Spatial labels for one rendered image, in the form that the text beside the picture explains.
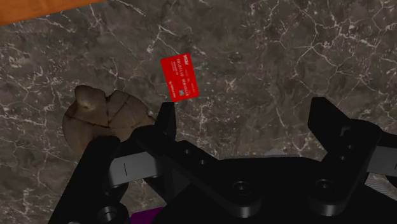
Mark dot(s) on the purple object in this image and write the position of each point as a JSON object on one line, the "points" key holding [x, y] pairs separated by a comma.
{"points": [[146, 217]]}

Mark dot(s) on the brown cracked bread loaf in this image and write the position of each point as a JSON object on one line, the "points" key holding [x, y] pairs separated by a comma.
{"points": [[93, 118]]}

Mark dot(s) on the red card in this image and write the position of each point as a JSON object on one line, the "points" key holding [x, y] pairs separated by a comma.
{"points": [[180, 77]]}

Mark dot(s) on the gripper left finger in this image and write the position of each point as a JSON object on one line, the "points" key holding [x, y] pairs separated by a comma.
{"points": [[93, 173]]}

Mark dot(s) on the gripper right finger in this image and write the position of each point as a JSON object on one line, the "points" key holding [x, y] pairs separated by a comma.
{"points": [[347, 145]]}

